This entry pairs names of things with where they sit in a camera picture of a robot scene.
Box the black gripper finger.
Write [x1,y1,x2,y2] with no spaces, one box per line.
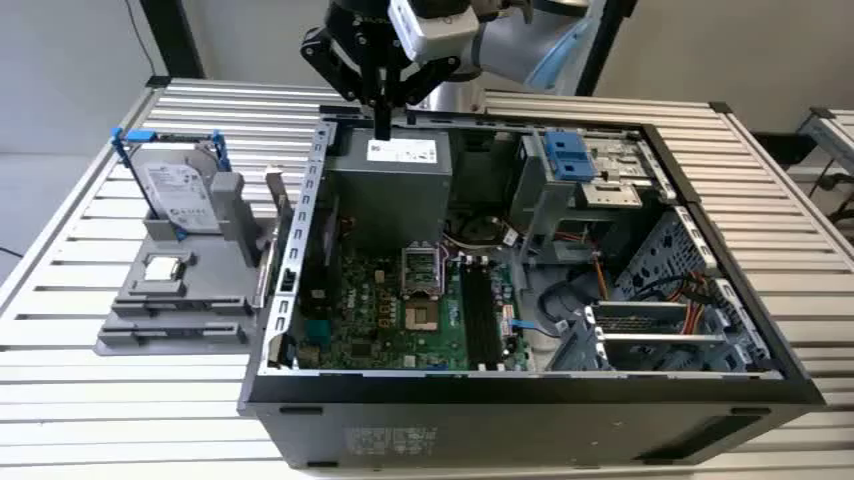
[297,27,387,141]
[384,56,463,141]

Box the black RAM slot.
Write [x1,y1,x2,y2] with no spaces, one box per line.
[476,257,496,368]
[485,258,505,369]
[459,255,477,367]
[467,256,485,367]

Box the grey power supply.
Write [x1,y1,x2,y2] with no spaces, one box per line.
[325,127,455,251]

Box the blue drive bay latch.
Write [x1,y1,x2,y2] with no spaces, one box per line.
[543,130,595,182]

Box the round black fan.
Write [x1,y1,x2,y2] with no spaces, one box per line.
[459,214,505,246]

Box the hard disk in blue carrier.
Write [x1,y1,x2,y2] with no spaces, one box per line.
[109,127,232,241]

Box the grey parts rack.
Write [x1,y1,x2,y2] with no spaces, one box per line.
[92,172,281,357]

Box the metal socket cover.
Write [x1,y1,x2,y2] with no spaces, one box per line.
[399,242,445,301]

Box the CPU socket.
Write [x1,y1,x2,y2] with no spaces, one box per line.
[403,298,443,332]

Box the silver CPU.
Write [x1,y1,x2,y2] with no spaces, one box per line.
[142,255,182,281]

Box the green motherboard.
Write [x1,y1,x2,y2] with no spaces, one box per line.
[296,244,535,372]

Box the metal disk bay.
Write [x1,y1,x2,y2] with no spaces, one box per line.
[552,299,768,374]

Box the neighbouring metal table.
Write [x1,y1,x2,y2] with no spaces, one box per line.
[792,105,854,174]

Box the black PC case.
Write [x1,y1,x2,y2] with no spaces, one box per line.
[236,103,828,471]

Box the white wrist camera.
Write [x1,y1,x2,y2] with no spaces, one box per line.
[388,0,481,62]

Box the black frame post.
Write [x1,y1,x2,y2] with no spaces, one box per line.
[576,0,635,96]
[142,0,205,86]

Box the locking lever wire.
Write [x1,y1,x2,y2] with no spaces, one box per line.
[433,238,449,300]

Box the orange wire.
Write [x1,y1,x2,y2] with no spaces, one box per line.
[589,249,609,304]

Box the coloured power wire bundle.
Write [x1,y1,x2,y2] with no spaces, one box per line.
[676,272,712,346]

